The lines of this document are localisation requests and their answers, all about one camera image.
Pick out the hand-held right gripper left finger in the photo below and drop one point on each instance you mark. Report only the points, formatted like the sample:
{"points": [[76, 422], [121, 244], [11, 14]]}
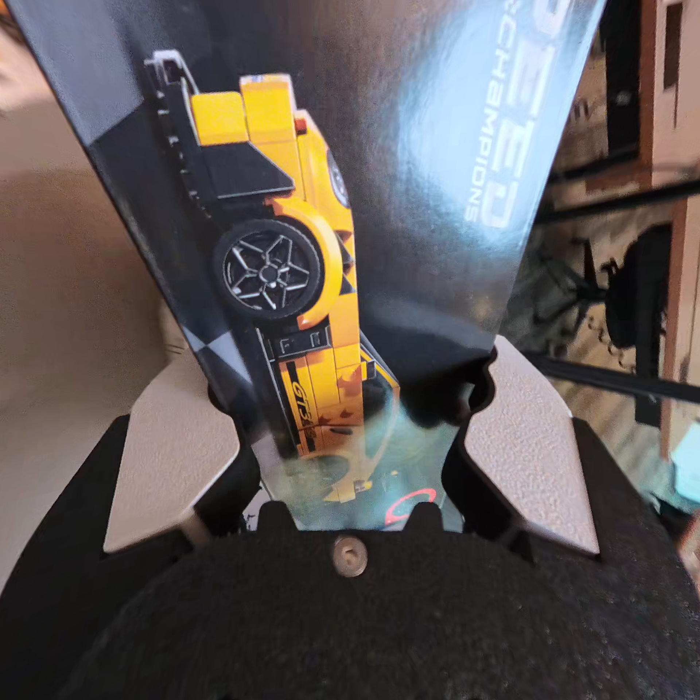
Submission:
{"points": [[164, 448]]}

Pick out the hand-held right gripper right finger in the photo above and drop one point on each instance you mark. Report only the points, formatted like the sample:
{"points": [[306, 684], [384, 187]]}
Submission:
{"points": [[536, 448]]}

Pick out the black toy car box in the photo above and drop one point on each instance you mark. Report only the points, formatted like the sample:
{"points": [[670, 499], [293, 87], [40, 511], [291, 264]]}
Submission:
{"points": [[328, 164]]}

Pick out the grey desk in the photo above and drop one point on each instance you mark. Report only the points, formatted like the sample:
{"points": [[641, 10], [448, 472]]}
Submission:
{"points": [[65, 273]]}

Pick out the black office chair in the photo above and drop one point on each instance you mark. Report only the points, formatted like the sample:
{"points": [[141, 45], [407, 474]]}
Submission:
{"points": [[640, 284]]}

